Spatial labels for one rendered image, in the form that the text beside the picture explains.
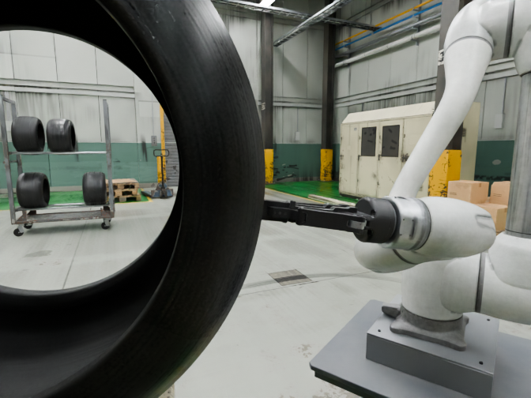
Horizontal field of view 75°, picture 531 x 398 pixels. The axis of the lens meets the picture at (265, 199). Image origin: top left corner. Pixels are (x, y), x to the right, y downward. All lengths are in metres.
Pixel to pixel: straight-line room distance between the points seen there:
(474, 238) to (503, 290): 0.34
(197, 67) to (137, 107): 11.12
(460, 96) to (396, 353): 0.64
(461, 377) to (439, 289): 0.20
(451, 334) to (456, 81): 0.62
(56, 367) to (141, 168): 10.85
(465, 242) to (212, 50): 0.49
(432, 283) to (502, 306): 0.15
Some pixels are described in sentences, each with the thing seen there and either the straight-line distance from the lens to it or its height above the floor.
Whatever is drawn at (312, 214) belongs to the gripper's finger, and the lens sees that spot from 0.50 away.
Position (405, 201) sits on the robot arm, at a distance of 0.60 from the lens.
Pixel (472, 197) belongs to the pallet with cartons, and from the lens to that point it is 5.64.
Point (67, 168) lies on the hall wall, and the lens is 11.41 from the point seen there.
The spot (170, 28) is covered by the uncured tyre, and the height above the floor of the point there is 1.32.
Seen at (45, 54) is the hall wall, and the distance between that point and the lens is 11.79.
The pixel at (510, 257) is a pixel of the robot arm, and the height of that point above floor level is 0.97.
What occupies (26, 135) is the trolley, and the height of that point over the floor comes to 1.40.
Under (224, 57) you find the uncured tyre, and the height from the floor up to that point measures 1.30.
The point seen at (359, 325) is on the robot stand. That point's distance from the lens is 1.23.
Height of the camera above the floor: 1.22
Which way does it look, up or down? 8 degrees down
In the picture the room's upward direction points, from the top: straight up
